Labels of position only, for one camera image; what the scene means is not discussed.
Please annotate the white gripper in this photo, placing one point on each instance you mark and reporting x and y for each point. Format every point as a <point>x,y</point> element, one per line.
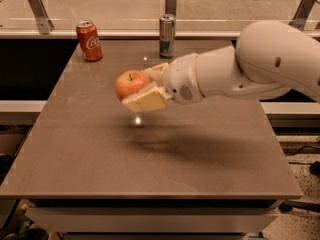
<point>181,79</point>

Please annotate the red apple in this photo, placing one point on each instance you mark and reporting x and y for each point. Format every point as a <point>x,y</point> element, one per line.
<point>130,82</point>

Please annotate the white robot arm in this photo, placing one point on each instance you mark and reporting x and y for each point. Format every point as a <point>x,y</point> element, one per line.
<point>269,59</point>

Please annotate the silver blue energy drink can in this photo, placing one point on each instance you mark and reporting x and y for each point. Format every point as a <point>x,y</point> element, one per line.
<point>167,35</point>

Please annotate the red coke can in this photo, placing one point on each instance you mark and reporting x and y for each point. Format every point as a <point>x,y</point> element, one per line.
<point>89,40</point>

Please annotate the middle metal bracket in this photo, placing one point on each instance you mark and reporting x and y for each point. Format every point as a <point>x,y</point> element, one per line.
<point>171,7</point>

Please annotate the metal bracket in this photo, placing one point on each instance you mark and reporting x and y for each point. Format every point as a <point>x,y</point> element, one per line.
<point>171,7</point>
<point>302,13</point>
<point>44,24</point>

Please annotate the left metal bracket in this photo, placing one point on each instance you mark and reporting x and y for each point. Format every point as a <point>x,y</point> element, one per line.
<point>44,24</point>

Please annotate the right metal bracket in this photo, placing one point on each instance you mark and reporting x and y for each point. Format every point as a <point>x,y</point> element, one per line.
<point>302,13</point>

